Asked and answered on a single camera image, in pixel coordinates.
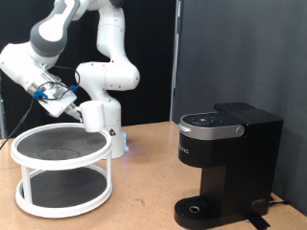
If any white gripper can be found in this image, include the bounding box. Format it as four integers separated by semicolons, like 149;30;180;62
37;87;84;123

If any white ceramic mug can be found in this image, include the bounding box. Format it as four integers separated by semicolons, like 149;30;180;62
75;100;106;133

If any silver handled brewer lid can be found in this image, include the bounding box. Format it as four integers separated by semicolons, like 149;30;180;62
177;111;247;142

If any black Keurig coffee machine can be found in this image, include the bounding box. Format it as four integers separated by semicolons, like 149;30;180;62
174;102;284;230

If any white two-tier turntable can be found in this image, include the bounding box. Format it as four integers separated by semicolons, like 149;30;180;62
10;122;113;219

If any silver vertical pole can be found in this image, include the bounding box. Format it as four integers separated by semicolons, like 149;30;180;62
169;0;184;123

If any black tape strip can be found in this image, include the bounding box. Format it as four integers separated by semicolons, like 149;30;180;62
244;215;272;230

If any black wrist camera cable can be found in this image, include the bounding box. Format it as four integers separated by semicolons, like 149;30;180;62
35;65;82;102

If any black hanging cable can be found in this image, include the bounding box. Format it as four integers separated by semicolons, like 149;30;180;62
0;98;35;151

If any grey metal frame post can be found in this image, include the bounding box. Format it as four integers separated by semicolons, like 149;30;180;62
0;76;7;140

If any black machine power cord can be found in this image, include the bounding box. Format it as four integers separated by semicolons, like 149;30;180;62
268;195;291;207

